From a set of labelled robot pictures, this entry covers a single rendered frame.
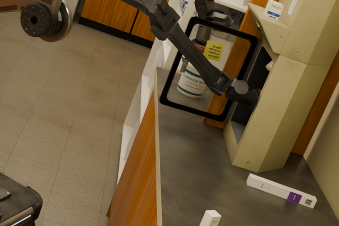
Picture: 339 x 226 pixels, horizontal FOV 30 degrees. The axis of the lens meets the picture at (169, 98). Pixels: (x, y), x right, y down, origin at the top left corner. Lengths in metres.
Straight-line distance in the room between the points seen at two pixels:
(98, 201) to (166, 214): 1.93
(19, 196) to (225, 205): 1.31
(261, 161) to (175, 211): 0.62
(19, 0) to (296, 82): 1.25
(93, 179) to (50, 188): 0.37
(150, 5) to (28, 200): 1.33
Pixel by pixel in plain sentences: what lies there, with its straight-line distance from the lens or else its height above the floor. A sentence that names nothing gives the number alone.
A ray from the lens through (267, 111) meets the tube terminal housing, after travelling 2.42.
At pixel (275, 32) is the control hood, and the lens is 2.33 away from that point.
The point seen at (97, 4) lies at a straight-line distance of 7.39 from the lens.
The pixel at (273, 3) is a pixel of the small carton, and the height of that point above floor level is 1.57.
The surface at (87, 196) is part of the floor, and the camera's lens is 3.84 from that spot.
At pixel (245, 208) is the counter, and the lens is 2.19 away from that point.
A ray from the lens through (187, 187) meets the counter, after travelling 2.15.
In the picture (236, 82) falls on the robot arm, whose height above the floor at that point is 1.24.
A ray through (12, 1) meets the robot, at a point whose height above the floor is 1.13.
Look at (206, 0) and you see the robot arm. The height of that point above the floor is 1.45.
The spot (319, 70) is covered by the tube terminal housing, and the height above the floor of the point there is 1.39.
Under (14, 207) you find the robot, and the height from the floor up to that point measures 0.24.
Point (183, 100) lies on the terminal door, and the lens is 2.67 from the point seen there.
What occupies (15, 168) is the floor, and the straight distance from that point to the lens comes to 3.90.
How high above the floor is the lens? 1.83
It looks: 18 degrees down
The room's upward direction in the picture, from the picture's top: 21 degrees clockwise
